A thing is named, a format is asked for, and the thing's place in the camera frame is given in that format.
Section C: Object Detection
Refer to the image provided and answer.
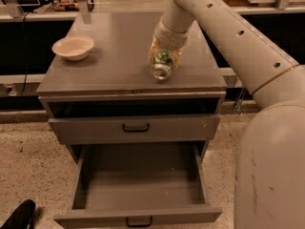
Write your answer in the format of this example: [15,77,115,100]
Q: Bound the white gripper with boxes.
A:
[148,17,191,70]

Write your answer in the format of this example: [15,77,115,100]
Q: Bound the green soda can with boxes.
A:
[151,50,173,80]

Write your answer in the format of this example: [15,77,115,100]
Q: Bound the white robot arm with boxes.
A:
[151,0,305,229]

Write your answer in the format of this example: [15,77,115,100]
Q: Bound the grey drawer cabinet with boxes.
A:
[37,12,226,158]

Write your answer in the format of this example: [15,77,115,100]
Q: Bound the closed grey upper drawer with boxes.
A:
[49,114,220,145]

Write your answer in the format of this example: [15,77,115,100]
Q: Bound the open grey lower drawer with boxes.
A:
[54,142,222,229]

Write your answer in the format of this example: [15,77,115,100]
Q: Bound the white bowl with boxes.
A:
[52,35,94,61]

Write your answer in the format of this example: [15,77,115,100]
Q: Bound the black shoe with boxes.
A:
[0,199,35,229]

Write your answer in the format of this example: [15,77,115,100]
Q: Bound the black power cable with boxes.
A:
[17,11,31,96]

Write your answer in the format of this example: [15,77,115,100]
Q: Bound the metal railing frame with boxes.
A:
[0,0,305,21]

